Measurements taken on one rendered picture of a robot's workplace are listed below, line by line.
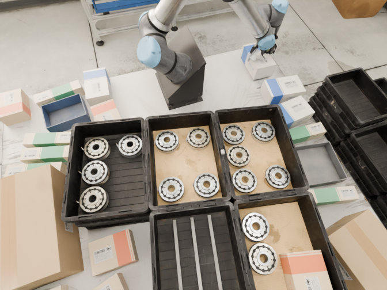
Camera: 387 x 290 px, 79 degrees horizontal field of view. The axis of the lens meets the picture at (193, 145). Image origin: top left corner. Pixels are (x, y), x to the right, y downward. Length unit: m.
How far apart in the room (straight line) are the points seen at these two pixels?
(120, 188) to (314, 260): 0.76
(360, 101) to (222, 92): 1.02
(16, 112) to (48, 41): 1.77
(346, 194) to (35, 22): 3.34
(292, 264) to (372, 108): 1.38
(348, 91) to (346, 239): 1.21
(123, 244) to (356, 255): 0.86
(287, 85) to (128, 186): 0.98
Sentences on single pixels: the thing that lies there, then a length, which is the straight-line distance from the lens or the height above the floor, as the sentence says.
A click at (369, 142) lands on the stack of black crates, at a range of 2.01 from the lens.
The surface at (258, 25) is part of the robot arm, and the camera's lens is 1.09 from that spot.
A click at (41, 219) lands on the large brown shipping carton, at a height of 0.90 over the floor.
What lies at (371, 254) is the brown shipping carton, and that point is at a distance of 1.13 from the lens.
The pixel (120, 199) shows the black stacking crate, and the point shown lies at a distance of 1.01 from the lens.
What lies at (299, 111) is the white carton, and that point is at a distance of 1.33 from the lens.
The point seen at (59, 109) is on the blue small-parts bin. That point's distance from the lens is 1.48.
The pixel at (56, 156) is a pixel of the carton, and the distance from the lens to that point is 1.26.
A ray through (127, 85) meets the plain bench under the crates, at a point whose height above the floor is 0.70.
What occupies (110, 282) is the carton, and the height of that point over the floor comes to 0.77.
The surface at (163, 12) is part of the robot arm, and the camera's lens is 1.12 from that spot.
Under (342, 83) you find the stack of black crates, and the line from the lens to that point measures 2.06.
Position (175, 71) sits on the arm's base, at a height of 0.95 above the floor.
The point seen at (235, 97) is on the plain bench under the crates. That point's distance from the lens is 1.40.
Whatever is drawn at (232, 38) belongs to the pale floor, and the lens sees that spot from 2.90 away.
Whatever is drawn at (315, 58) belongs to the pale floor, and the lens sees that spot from 2.96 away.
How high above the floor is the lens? 1.77
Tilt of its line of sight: 63 degrees down
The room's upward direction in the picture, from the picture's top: 3 degrees clockwise
